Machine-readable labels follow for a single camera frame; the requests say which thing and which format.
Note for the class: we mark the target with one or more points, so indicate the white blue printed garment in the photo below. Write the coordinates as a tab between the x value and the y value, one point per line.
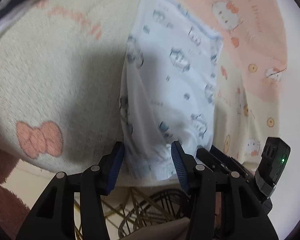
170	92

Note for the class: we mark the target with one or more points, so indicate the white and navy garment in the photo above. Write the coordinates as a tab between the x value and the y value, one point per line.
15	7

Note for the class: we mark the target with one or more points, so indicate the grey brown cloth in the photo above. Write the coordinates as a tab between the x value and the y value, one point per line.
165	230

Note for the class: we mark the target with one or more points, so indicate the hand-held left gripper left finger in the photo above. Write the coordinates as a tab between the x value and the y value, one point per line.
116	167

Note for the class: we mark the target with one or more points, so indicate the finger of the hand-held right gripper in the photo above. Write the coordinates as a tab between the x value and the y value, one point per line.
232	162
211	160

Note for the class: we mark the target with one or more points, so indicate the pink fuzzy cloth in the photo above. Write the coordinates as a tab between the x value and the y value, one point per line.
5	195

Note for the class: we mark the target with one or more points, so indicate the pink cream cat printed blanket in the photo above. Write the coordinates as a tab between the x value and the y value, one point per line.
52	80

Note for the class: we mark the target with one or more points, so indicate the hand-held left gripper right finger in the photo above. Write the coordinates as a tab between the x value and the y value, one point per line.
177	165

